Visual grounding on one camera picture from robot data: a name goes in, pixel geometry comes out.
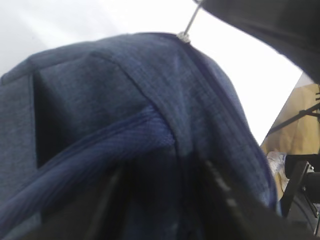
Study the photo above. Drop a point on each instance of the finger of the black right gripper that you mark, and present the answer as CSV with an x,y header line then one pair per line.
x,y
292,27

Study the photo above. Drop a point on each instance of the navy blue lunch bag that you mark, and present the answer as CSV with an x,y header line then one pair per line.
x,y
147,103

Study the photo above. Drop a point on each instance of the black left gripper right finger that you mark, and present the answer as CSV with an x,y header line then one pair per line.
x,y
229,213

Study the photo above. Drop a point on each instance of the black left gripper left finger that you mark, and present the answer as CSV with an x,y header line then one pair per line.
x,y
78,216

